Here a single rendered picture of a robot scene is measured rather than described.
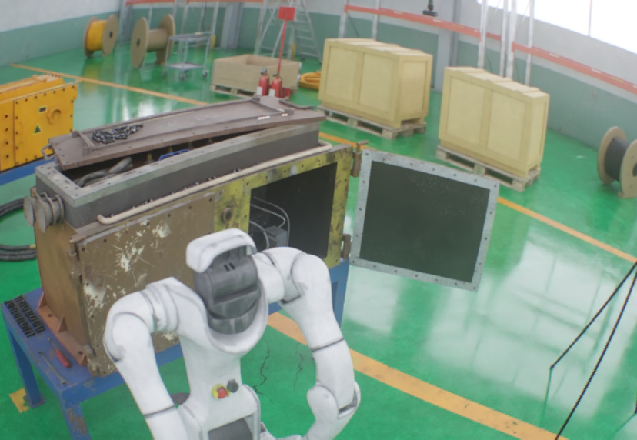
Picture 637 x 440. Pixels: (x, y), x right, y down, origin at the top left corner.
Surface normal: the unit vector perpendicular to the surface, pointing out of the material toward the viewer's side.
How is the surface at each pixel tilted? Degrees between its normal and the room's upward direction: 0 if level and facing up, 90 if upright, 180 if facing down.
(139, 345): 58
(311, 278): 53
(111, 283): 90
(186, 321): 88
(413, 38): 90
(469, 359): 0
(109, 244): 90
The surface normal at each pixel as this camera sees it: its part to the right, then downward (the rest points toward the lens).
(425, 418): 0.10, -0.90
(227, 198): 0.77, 0.34
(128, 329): 0.53, -0.37
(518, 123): -0.61, 0.28
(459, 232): -0.29, 0.38
